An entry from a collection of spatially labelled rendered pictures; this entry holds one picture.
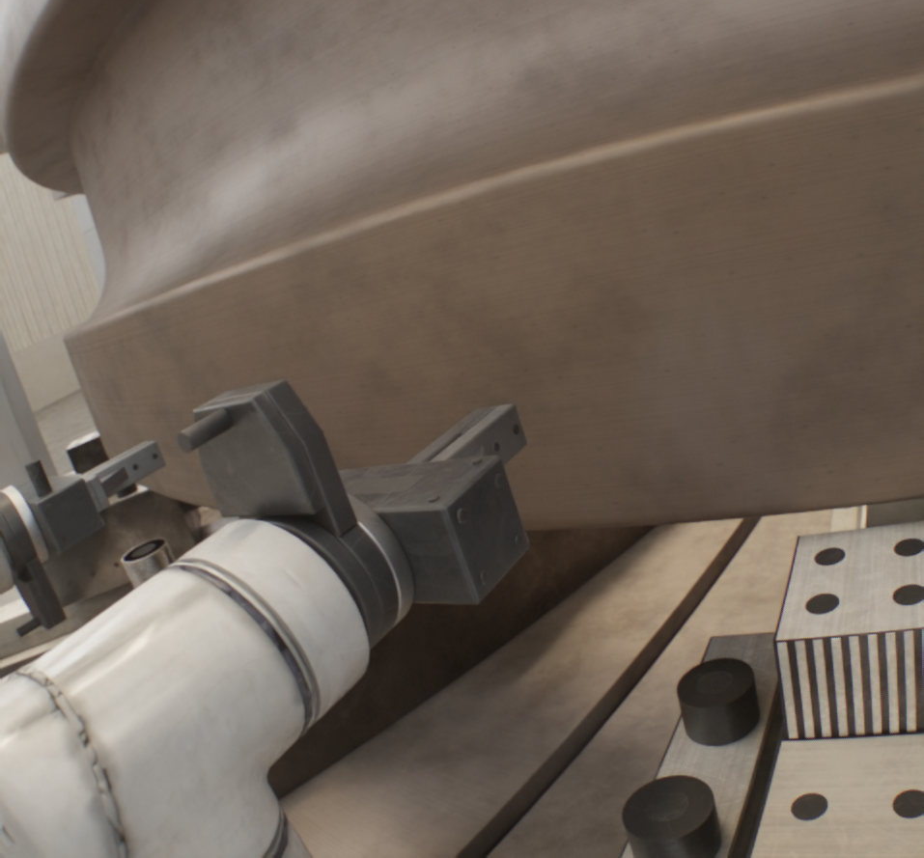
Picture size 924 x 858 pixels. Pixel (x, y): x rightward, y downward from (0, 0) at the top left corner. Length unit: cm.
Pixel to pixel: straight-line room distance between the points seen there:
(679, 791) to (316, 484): 35
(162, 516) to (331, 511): 187
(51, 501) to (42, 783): 47
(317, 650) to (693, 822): 32
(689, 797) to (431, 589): 28
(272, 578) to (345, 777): 111
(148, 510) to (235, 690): 191
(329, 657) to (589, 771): 94
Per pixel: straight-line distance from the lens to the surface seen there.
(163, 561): 127
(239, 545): 33
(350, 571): 34
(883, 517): 110
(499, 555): 37
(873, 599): 51
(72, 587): 230
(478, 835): 121
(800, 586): 54
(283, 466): 33
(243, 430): 34
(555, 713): 137
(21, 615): 248
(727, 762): 65
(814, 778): 52
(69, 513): 73
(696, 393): 56
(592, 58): 67
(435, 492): 36
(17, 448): 455
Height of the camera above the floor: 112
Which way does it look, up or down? 15 degrees down
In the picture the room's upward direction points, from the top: 18 degrees counter-clockwise
